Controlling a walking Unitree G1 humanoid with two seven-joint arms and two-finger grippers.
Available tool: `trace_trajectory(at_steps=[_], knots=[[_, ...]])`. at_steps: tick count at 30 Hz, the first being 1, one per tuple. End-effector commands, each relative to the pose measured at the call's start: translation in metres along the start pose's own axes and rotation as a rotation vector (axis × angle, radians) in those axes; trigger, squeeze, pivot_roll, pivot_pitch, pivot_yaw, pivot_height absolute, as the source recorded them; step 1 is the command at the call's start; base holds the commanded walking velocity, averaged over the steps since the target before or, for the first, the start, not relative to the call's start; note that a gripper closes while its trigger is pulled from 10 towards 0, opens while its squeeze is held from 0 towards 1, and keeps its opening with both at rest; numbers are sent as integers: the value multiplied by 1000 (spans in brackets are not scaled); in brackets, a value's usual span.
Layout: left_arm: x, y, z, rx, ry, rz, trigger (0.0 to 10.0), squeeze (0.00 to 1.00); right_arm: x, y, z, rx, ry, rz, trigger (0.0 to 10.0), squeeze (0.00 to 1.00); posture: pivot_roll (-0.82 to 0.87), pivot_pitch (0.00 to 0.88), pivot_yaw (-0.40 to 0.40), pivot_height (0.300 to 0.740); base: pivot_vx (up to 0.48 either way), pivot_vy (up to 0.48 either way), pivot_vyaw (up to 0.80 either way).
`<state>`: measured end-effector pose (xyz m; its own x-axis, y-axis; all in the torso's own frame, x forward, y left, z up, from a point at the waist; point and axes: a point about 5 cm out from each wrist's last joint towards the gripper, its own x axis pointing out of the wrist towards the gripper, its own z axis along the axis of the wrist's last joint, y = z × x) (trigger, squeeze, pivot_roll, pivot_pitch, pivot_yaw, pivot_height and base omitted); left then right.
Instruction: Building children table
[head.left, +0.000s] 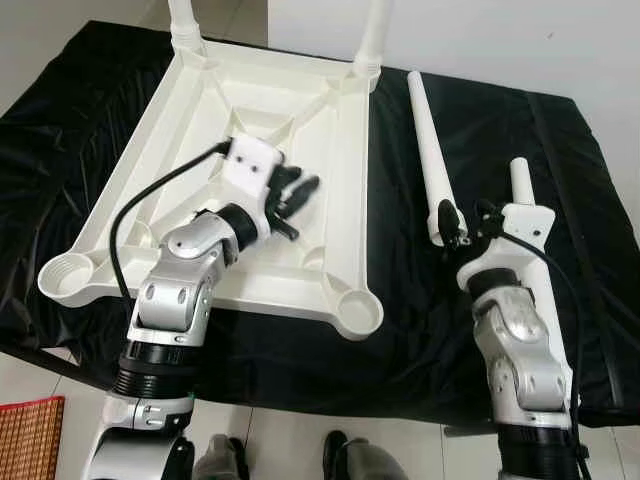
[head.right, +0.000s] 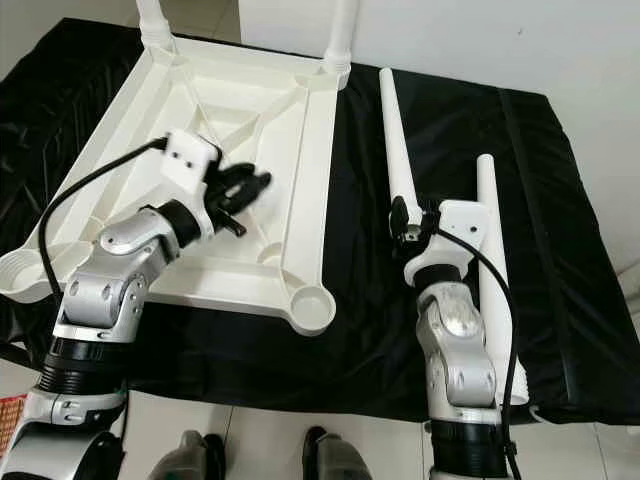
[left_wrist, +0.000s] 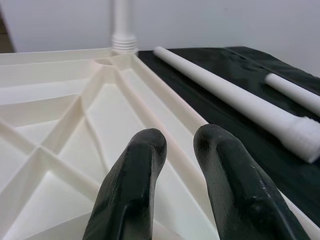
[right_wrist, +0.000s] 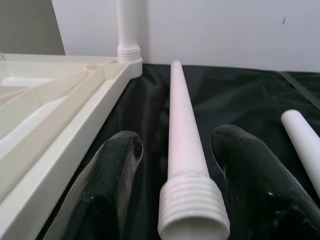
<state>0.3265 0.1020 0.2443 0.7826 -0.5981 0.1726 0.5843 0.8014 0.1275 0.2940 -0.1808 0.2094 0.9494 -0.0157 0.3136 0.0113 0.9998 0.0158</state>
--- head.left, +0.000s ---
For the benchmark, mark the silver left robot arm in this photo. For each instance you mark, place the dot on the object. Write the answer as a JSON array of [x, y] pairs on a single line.
[[180, 300]]

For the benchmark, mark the grey left robot foot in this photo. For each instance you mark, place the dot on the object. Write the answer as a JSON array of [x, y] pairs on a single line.
[[222, 460]]

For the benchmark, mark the black table cloth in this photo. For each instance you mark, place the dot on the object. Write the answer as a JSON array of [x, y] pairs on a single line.
[[500, 130]]

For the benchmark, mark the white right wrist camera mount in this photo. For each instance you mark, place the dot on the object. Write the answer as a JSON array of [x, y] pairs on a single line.
[[525, 225]]

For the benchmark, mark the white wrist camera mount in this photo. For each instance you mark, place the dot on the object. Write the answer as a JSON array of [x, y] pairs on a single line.
[[250, 165], [525, 225]]

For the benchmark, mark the grey right robot foot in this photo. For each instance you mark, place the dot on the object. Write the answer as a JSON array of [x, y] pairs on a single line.
[[370, 460]]

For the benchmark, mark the black metal table leg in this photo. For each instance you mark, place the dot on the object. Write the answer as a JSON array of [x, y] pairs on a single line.
[[470, 430]]

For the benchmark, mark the grey robot foot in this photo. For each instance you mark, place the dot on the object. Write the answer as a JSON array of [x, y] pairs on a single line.
[[222, 460], [370, 460]]

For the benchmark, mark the white plastic table leg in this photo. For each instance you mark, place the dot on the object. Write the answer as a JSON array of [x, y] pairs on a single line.
[[430, 150], [185, 20], [375, 30], [521, 185]]

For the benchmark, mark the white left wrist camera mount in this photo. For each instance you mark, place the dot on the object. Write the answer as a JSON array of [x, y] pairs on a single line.
[[250, 165]]

